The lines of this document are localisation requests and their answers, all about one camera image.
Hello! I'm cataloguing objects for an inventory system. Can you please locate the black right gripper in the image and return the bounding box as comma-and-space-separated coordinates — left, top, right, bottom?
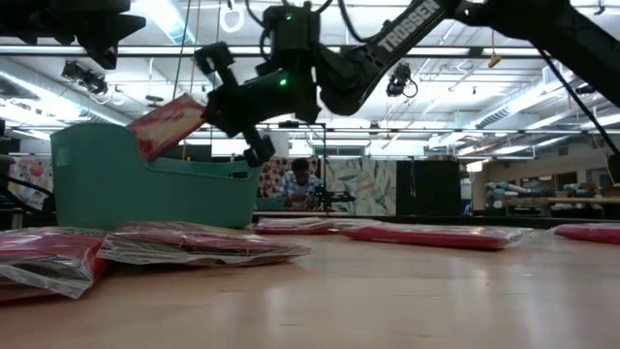
193, 41, 324, 169

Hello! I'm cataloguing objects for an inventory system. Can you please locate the leaf pattern wall panel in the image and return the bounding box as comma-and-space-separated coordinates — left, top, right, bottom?
324, 158, 398, 217

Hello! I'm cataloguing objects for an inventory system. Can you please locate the person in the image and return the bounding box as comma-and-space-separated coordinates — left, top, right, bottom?
274, 157, 325, 210

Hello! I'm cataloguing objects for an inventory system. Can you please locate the teal plastic basket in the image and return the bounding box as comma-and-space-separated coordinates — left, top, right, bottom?
49, 121, 262, 231

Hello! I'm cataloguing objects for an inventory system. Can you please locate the wooden workbench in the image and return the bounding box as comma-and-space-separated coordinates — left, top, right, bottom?
483, 181, 620, 220

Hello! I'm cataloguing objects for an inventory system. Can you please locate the black overhead device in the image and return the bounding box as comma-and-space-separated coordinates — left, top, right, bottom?
60, 59, 109, 96

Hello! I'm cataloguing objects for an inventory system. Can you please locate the black cabinet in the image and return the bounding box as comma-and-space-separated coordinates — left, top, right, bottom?
395, 159, 463, 217

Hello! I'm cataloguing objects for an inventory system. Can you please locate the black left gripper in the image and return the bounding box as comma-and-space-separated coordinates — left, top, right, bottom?
0, 0, 147, 70

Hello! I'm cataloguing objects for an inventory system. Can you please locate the floral wall panel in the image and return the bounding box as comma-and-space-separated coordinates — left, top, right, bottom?
6, 156, 55, 211

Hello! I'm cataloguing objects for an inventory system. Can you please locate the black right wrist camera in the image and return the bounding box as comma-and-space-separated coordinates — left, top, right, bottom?
263, 2, 322, 57

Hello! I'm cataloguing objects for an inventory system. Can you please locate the white hanging ring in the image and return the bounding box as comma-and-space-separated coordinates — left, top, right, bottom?
218, 0, 247, 35

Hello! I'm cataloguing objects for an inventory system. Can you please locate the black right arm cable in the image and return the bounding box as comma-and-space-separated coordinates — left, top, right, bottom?
535, 46, 620, 157

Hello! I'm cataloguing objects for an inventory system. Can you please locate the black ceiling-mounted camera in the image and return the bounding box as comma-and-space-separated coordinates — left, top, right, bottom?
385, 61, 419, 99

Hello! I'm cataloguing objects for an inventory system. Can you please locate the red Orville popcorn bag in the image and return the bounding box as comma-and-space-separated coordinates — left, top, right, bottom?
0, 226, 111, 301
252, 216, 343, 237
551, 222, 620, 246
338, 220, 534, 252
127, 92, 208, 164
95, 220, 312, 268
333, 217, 384, 231

